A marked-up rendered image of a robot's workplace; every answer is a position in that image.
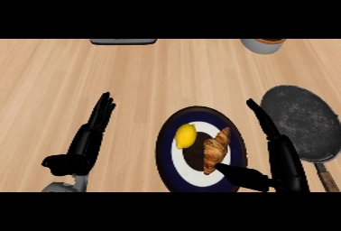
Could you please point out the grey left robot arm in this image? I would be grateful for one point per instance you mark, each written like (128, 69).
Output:
(66, 185)

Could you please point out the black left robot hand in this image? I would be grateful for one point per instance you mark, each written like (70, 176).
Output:
(84, 144)

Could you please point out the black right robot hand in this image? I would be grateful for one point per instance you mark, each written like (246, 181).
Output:
(283, 162)

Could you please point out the dark blue and white plate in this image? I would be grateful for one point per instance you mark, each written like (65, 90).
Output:
(169, 156)

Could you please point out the brown croissant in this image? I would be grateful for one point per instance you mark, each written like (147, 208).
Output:
(214, 150)

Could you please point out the dark grey frying pan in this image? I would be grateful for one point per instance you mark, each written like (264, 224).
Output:
(301, 120)

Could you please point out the grey pot with brown contents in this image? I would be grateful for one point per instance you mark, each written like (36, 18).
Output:
(262, 45)

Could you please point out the yellow lemon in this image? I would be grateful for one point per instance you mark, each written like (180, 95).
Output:
(184, 136)

